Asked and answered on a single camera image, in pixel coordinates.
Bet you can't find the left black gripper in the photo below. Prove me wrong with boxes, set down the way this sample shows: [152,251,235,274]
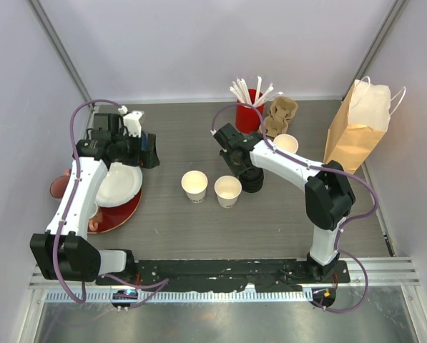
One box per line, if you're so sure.
[112,129,159,169]

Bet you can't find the stack of black cup lids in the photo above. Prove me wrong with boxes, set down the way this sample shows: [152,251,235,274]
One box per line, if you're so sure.
[239,168,264,193]

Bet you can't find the white paper cup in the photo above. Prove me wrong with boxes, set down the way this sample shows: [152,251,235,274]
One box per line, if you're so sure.
[214,176,242,209]
[181,170,208,203]

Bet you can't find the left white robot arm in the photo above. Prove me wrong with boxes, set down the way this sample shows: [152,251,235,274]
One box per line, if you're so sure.
[29,111,159,285]

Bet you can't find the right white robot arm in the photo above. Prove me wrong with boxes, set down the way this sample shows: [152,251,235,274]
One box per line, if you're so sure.
[211,124,355,282]

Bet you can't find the red straw holder cup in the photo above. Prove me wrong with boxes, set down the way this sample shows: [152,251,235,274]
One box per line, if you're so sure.
[235,89,265,134]

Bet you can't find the white paper plate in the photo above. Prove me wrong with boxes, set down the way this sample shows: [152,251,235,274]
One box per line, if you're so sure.
[95,162,143,207]

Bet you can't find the stack of white paper cups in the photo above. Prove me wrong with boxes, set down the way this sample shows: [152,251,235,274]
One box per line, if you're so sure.
[273,134,299,154]

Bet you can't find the brown cardboard cup carrier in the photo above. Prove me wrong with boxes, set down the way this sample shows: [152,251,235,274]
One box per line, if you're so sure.
[264,96,298,139]

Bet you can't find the white wrapped straws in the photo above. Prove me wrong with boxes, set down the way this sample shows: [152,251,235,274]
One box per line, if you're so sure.
[229,76,284,108]

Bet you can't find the red round plate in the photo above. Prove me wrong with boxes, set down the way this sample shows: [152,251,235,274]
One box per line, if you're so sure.
[88,191,142,234]

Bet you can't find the pink plastic cup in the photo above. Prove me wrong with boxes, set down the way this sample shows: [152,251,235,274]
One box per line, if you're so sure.
[49,169,72,199]

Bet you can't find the brown paper bag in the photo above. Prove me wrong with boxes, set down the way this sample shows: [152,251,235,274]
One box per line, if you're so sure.
[323,76,406,174]

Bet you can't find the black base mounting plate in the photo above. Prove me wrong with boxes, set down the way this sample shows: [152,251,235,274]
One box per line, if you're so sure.
[113,259,350,293]

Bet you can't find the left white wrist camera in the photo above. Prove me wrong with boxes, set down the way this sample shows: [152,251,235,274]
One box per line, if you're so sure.
[118,106,144,138]

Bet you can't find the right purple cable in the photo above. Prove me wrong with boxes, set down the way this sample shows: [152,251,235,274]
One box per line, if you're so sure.
[210,103,379,314]

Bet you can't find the purple cable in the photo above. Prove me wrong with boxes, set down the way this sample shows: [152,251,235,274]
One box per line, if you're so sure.
[54,99,170,304]
[210,103,379,314]

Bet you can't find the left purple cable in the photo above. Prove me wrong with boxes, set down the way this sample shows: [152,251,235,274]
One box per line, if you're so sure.
[54,99,170,304]

